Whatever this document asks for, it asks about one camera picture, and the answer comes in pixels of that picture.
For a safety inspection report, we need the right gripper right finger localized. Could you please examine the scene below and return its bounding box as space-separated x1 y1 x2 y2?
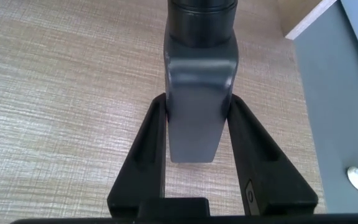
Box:
226 94 319 217

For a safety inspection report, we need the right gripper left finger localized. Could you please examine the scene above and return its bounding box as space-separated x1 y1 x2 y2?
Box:
106 92 168 218

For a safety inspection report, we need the grey cabinet with wooden edge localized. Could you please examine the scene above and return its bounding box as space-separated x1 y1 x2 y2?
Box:
277 0 358 214

